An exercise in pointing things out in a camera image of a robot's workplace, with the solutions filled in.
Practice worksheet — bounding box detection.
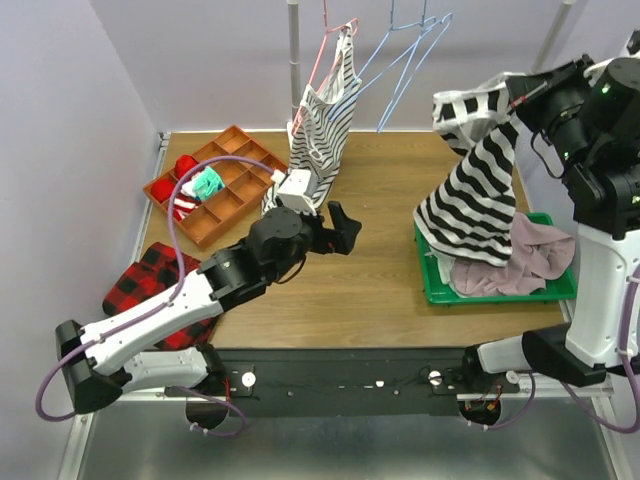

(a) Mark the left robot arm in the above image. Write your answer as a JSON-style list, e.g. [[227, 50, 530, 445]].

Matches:
[[55, 201, 362, 414]]

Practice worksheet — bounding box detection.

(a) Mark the pink wire hanger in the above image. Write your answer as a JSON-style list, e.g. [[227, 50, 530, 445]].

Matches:
[[292, 0, 360, 136]]

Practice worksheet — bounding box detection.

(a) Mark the red sock ball upper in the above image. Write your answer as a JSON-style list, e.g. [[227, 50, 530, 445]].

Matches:
[[174, 155, 199, 181]]

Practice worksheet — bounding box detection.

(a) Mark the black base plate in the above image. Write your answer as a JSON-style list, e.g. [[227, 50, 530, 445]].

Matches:
[[164, 347, 521, 419]]

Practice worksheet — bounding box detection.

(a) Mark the white garment in bin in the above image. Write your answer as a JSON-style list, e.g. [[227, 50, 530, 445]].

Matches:
[[423, 251, 463, 304]]

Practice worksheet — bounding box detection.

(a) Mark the wide-striped black white tank top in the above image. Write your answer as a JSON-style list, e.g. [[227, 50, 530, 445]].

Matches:
[[413, 72, 521, 267]]

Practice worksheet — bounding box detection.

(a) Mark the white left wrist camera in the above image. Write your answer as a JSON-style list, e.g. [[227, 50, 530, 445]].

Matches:
[[276, 169, 316, 215]]

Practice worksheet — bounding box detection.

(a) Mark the teal white sock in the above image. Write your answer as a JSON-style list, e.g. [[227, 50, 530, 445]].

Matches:
[[181, 166, 225, 202]]

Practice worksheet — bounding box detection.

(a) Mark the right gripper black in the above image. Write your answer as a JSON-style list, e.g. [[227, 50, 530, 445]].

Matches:
[[507, 53, 602, 174]]

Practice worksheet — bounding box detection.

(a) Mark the red black plaid shirt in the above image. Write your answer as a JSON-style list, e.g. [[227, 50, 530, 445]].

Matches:
[[102, 242, 220, 351]]

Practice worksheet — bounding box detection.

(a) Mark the green plastic bin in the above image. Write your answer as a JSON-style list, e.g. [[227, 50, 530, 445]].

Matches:
[[414, 225, 577, 307]]

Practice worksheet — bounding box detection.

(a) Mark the thin-striped tank top hanging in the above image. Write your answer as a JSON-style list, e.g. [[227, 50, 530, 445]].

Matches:
[[289, 22, 362, 209]]

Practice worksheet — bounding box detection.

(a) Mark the mauve garment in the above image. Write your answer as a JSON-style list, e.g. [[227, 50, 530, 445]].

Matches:
[[449, 213, 576, 297]]

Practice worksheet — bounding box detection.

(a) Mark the light blue wire hanger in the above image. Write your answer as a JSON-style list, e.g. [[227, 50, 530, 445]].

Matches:
[[377, 12, 454, 133]]

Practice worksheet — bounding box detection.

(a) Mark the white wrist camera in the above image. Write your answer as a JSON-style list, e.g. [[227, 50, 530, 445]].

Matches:
[[276, 169, 316, 215], [620, 29, 640, 57]]

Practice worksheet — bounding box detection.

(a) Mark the red white striped sock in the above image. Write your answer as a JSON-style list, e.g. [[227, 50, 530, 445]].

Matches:
[[167, 194, 199, 222]]

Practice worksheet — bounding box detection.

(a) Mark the right rack pole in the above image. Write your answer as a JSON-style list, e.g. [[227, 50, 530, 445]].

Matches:
[[531, 0, 576, 73]]

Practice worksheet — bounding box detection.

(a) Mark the left rack pole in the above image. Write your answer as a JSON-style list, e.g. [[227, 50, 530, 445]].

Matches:
[[286, 0, 303, 132]]

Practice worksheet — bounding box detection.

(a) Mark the red sock ball lower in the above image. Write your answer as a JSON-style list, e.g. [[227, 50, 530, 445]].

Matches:
[[149, 178, 175, 204]]

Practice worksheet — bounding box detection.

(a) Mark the brown compartment tray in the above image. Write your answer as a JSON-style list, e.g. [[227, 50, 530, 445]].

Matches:
[[143, 125, 287, 250]]

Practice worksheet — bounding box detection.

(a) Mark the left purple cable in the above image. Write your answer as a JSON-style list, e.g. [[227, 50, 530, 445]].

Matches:
[[34, 155, 286, 439]]

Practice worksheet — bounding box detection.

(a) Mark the red sock ball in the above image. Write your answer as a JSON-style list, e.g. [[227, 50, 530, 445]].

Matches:
[[149, 178, 175, 204], [174, 155, 199, 181]]

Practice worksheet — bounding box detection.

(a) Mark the rack pole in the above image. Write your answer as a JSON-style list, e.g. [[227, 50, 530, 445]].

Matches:
[[286, 0, 303, 132], [531, 0, 576, 73]]

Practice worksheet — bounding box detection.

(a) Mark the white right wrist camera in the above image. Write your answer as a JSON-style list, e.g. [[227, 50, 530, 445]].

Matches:
[[620, 29, 640, 57]]

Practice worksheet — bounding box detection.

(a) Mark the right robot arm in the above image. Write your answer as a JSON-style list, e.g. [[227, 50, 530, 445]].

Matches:
[[459, 55, 639, 392]]

